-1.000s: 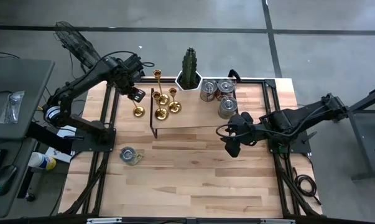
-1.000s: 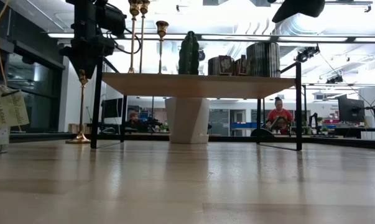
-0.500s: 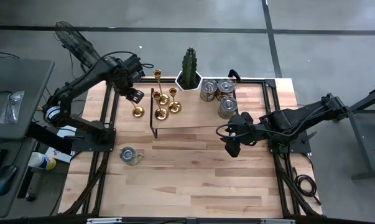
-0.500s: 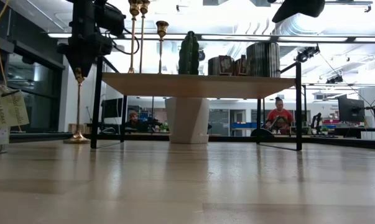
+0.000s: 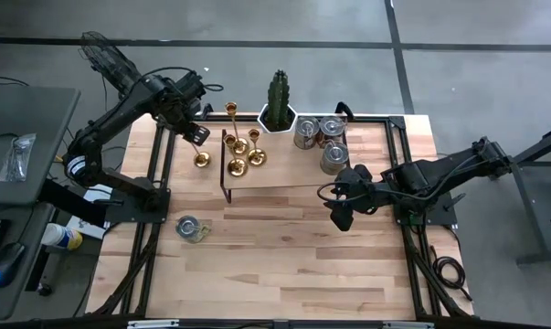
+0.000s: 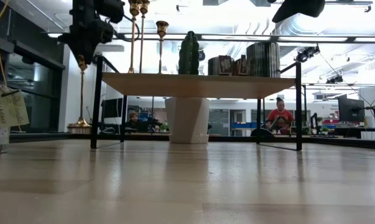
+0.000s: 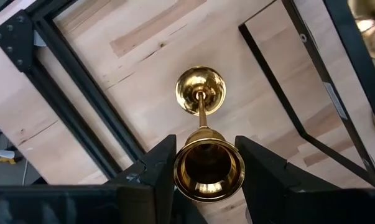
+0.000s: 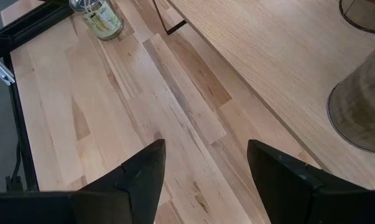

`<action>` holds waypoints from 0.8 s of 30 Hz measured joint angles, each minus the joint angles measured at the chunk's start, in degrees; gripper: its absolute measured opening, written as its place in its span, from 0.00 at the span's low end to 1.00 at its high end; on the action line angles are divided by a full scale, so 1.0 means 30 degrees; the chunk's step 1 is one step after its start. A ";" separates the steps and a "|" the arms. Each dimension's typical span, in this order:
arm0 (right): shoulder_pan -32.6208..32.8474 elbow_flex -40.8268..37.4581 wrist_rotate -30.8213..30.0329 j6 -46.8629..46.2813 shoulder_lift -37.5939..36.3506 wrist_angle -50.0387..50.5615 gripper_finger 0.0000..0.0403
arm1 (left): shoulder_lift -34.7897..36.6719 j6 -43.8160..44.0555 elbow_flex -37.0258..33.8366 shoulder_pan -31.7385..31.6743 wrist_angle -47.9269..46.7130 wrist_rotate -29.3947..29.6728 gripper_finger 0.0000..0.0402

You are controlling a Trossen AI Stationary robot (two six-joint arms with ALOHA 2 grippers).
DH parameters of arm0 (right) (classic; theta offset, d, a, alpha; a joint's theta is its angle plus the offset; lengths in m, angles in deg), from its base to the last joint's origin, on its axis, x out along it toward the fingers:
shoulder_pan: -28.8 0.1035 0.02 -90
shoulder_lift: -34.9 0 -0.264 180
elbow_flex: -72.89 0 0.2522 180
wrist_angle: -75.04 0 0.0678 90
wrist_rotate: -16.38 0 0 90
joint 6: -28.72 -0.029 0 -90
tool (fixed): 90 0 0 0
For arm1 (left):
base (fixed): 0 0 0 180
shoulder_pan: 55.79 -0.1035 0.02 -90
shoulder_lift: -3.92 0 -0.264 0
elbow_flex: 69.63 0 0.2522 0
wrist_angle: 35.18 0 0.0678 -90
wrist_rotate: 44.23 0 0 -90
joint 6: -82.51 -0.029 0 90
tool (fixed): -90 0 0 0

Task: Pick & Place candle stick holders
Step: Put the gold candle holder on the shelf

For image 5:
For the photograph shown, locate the black computer mouse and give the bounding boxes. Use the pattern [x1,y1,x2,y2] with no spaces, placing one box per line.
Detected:
[0,240,26,289]

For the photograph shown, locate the tallest gold candlestick holder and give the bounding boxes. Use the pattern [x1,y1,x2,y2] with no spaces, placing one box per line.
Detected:
[223,101,251,156]

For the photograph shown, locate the white canister yellow lid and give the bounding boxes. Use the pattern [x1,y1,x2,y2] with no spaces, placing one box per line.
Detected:
[40,222,84,251]

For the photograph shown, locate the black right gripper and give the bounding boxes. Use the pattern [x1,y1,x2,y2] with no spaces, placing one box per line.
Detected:
[323,175,384,232]

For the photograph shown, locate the silver metal candle tin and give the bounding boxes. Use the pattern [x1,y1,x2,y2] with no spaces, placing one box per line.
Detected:
[318,114,348,147]
[292,115,321,151]
[319,139,351,176]

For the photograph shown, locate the short gold candlestick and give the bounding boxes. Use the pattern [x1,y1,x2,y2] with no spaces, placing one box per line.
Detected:
[222,133,249,178]

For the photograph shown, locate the grey desk top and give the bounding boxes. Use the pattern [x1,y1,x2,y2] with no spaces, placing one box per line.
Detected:
[0,84,82,207]

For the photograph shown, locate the black metal stand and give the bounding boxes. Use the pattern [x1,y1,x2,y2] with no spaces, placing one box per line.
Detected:
[484,125,551,266]

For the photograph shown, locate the green cactus plant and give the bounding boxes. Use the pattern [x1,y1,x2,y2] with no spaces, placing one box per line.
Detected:
[266,69,291,132]

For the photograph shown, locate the short gold candlestick holder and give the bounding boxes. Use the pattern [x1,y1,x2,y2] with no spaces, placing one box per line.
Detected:
[246,128,269,167]
[190,141,212,169]

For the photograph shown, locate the black metal table frame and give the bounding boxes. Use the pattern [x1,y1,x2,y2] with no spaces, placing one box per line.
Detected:
[85,112,475,321]

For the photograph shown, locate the black floor fan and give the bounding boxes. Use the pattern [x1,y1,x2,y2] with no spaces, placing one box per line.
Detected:
[78,30,142,100]

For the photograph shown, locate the glass jar candle paper tag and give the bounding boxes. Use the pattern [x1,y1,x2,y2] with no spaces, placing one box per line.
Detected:
[174,214,212,245]

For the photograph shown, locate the coiled black cable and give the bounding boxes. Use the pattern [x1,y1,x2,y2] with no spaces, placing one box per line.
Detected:
[431,245,473,302]

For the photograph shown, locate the wooden riser shelf black legs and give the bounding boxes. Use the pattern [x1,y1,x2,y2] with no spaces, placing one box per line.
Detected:
[218,121,354,205]

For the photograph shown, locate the white hexagonal plant pot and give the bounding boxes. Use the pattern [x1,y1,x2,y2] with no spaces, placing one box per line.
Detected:
[256,102,300,135]

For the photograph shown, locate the white paper sheet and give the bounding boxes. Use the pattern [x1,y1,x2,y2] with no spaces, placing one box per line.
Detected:
[67,181,106,241]

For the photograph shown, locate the clear plastic bag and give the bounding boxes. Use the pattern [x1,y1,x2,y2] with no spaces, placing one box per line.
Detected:
[0,132,37,183]

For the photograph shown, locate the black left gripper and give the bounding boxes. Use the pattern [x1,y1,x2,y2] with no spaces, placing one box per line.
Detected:
[163,93,211,147]

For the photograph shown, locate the silver aluminium bracket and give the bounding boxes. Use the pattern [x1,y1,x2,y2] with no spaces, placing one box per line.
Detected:
[382,321,436,329]
[127,319,180,329]

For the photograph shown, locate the black flat bar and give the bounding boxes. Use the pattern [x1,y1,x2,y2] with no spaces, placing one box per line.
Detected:
[39,177,110,229]

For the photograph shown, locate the dark grey low desk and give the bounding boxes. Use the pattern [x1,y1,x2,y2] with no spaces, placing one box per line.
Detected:
[0,203,57,321]

